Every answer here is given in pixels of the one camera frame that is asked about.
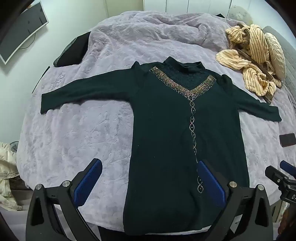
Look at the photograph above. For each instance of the white wardrobe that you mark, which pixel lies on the white wardrobe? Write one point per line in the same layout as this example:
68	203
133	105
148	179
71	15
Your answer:
185	5

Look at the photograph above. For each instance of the cream quilted pillow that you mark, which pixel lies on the cream quilted pillow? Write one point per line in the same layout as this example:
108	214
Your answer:
275	53

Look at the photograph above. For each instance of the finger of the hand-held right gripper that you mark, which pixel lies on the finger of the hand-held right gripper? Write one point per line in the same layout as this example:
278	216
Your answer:
275	175
288	168

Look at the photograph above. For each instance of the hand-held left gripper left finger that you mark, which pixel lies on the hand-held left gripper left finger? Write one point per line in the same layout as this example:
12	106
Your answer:
87	183

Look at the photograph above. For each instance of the dark green beaded sweater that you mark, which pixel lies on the dark green beaded sweater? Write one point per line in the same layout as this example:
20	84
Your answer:
161	139

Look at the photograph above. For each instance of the black smartphone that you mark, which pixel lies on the black smartphone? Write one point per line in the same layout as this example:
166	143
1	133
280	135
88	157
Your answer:
288	139

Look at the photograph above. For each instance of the cream jacket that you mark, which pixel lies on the cream jacket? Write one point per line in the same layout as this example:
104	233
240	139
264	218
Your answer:
8	173

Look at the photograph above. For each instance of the black cushion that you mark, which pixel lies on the black cushion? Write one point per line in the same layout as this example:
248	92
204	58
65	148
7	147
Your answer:
74	51

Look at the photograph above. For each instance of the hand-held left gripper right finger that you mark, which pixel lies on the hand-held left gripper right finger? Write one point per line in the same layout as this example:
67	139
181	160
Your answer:
211	185

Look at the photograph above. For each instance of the wall-mounted curved monitor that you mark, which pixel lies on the wall-mounted curved monitor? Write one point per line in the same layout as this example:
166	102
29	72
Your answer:
20	30

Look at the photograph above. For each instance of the purple embossed blanket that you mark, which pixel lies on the purple embossed blanket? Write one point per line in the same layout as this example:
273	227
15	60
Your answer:
81	139

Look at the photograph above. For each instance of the beige striped garment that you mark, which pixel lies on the beige striped garment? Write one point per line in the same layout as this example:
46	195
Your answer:
254	46

